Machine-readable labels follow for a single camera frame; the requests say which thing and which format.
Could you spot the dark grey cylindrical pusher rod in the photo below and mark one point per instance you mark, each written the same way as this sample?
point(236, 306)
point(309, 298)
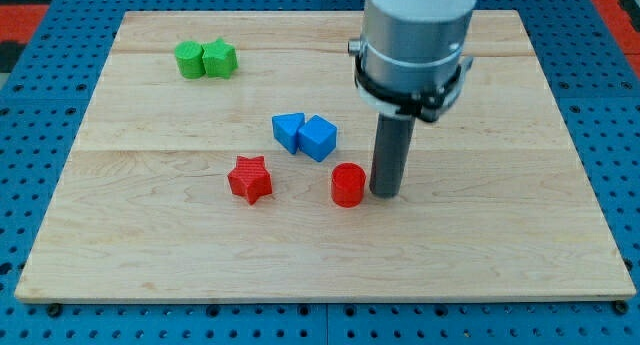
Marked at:
point(392, 142)

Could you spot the red cylinder block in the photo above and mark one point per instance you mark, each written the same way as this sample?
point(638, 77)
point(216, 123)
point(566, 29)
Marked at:
point(347, 184)

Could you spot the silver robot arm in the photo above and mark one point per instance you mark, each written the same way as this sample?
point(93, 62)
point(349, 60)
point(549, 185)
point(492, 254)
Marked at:
point(408, 66)

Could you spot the red star block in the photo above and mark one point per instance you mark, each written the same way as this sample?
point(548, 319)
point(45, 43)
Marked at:
point(250, 178)

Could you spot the green star block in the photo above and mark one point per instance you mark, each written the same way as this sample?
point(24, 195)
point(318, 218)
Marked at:
point(219, 59)

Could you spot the blue cube block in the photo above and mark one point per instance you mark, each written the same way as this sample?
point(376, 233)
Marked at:
point(317, 138)

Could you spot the blue triangle block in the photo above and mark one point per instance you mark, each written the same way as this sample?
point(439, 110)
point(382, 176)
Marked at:
point(285, 130)

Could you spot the wooden board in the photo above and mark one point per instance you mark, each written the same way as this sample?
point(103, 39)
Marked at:
point(495, 205)

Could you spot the green cylinder block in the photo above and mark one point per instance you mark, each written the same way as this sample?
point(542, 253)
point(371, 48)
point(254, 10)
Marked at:
point(188, 56)

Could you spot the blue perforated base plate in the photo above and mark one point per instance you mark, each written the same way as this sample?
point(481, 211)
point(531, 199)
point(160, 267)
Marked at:
point(49, 89)

